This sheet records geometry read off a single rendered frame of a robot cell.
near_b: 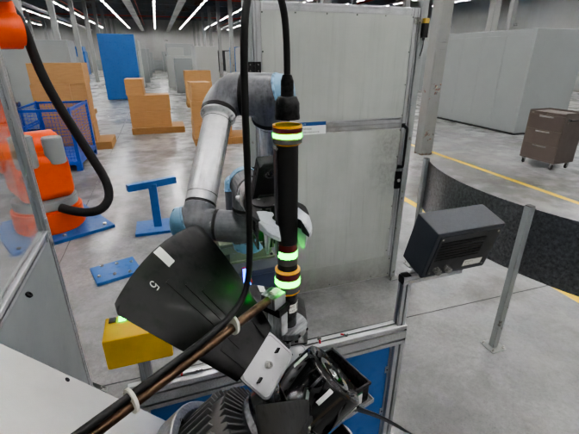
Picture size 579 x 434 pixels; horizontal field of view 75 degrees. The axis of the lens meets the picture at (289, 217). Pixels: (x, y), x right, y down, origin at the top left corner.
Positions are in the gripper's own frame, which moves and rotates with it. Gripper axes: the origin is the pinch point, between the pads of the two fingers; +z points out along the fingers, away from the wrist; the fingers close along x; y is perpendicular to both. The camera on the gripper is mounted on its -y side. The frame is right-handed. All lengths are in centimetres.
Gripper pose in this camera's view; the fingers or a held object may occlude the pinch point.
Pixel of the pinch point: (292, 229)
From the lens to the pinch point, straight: 58.4
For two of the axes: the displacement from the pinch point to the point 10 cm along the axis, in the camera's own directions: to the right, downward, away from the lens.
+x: -9.5, 1.2, -3.0
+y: 0.0, 9.2, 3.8
